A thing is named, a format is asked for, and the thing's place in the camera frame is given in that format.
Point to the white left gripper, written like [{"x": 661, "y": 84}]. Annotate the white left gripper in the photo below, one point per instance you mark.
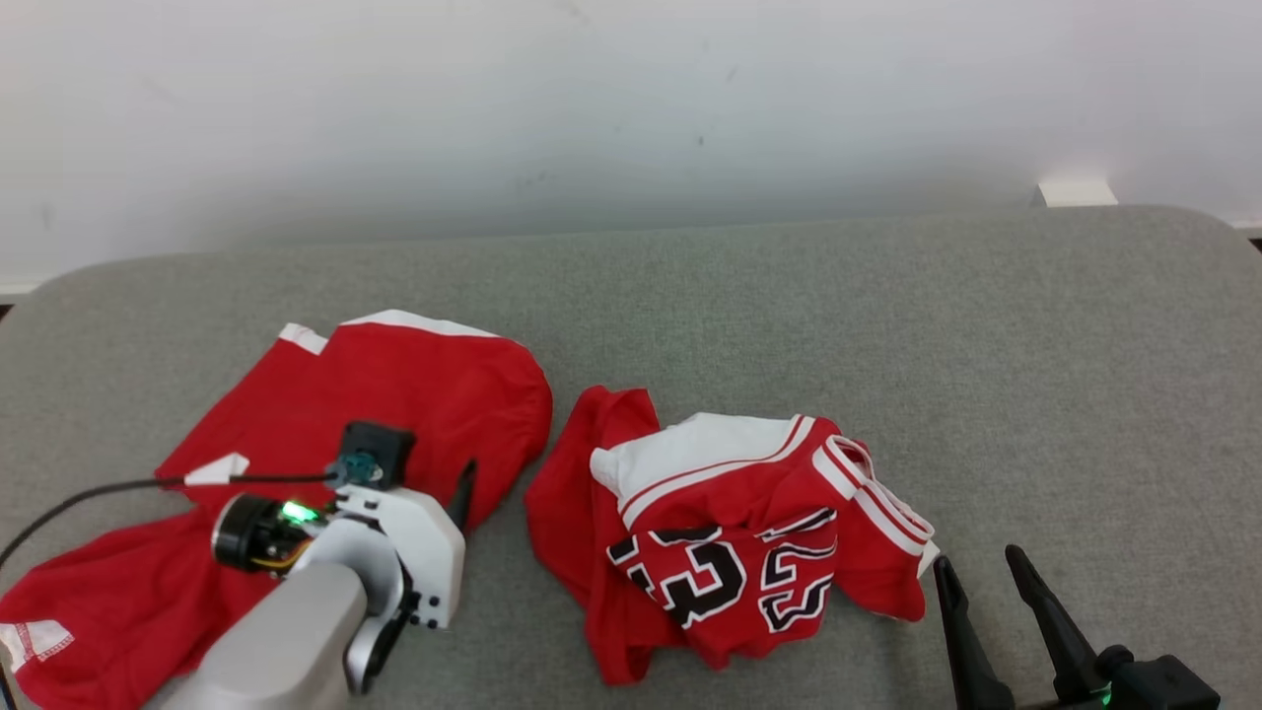
[{"x": 419, "y": 552}]

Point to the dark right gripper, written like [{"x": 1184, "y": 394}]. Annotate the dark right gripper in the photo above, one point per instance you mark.
[{"x": 1158, "y": 685}]

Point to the red basketball shorts white trim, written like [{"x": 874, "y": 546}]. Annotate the red basketball shorts white trim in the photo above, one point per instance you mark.
[{"x": 424, "y": 385}]

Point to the red Bulls 23 jersey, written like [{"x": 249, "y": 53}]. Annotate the red Bulls 23 jersey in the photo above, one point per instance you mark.
[{"x": 730, "y": 483}]

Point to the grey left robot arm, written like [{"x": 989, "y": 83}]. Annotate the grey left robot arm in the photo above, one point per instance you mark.
[{"x": 286, "y": 641}]

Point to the grey fabric sofa cushion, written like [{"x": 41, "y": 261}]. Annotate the grey fabric sofa cushion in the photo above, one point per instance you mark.
[{"x": 789, "y": 296}]

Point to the white skirting board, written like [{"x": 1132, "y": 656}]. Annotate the white skirting board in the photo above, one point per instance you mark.
[{"x": 18, "y": 290}]

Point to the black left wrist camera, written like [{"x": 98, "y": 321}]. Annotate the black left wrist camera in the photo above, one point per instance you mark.
[{"x": 380, "y": 449}]

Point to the white wall box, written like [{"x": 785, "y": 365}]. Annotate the white wall box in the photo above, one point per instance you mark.
[{"x": 1077, "y": 193}]

